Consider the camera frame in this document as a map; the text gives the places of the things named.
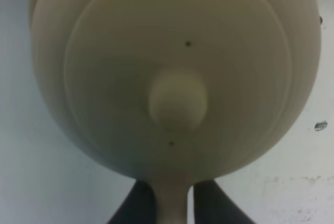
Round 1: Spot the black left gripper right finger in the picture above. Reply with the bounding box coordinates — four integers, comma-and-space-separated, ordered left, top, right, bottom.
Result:
194, 180, 254, 224

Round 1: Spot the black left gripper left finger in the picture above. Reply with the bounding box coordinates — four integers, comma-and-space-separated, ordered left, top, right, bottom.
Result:
107, 181, 157, 224

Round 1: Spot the beige teapot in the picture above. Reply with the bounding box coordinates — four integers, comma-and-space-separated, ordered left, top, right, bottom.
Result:
29, 0, 321, 223

